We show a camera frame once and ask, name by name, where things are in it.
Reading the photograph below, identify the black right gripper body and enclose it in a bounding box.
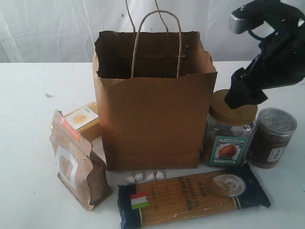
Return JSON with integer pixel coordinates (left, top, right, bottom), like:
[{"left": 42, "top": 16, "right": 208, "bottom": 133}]
[{"left": 243, "top": 0, "right": 305, "bottom": 90}]

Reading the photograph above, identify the dark can with silver lid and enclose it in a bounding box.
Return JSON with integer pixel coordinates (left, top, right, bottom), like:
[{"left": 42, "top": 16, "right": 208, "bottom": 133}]
[{"left": 247, "top": 107, "right": 297, "bottom": 169}]

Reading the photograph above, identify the glass jar with gold lid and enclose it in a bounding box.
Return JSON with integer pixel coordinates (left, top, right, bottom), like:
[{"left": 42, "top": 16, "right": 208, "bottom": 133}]
[{"left": 200, "top": 89, "right": 258, "bottom": 167}]

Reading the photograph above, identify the brown paper shopping bag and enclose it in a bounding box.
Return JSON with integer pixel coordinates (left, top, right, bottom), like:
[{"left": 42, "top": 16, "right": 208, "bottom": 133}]
[{"left": 92, "top": 0, "right": 218, "bottom": 171}]

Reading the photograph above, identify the spaghetti package dark blue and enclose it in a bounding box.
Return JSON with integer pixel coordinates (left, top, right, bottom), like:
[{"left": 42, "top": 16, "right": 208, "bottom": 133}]
[{"left": 118, "top": 164, "right": 271, "bottom": 229}]

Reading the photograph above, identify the blister pack of white pills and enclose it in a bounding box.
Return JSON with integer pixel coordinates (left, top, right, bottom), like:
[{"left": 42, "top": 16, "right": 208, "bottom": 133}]
[{"left": 126, "top": 169, "right": 166, "bottom": 184}]

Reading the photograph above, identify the yellow millet grain pack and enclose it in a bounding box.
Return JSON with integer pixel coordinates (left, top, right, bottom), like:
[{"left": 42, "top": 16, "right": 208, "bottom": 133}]
[{"left": 55, "top": 102, "right": 101, "bottom": 143}]

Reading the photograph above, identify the brown kraft pouch white label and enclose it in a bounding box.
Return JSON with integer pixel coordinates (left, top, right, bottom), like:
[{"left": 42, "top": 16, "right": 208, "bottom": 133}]
[{"left": 50, "top": 110, "right": 112, "bottom": 211}]

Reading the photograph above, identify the white backdrop sheet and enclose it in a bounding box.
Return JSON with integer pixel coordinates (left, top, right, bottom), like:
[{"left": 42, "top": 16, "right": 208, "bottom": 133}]
[{"left": 0, "top": 0, "right": 259, "bottom": 62}]

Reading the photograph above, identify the black cable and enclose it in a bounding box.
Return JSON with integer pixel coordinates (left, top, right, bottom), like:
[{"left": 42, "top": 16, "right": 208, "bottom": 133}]
[{"left": 247, "top": 23, "right": 277, "bottom": 40}]

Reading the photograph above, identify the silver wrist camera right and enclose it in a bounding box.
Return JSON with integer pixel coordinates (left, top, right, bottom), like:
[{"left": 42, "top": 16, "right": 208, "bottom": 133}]
[{"left": 229, "top": 6, "right": 264, "bottom": 34}]

